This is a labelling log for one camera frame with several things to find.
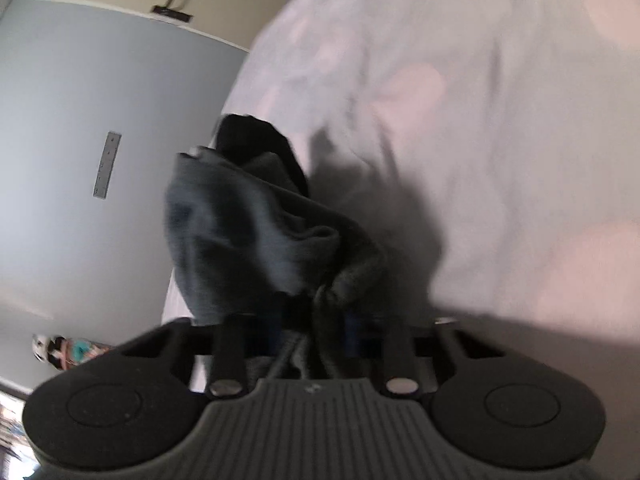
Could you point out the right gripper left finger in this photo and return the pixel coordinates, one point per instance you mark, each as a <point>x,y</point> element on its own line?
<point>135,402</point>

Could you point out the black door handle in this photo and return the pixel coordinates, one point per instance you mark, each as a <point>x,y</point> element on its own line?
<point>173,10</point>

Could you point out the grey wall switch panel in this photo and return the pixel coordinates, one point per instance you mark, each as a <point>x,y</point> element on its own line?
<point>106,165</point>

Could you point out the dark grey garment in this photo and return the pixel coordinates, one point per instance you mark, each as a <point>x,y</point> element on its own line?
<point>245,236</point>

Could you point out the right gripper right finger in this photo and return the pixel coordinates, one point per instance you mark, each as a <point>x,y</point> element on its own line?
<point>490,402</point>

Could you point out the polka dot bed sheet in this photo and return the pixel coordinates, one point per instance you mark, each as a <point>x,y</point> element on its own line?
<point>492,148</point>

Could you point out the panda plush toy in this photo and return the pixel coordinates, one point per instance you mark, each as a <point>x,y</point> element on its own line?
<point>47,349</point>

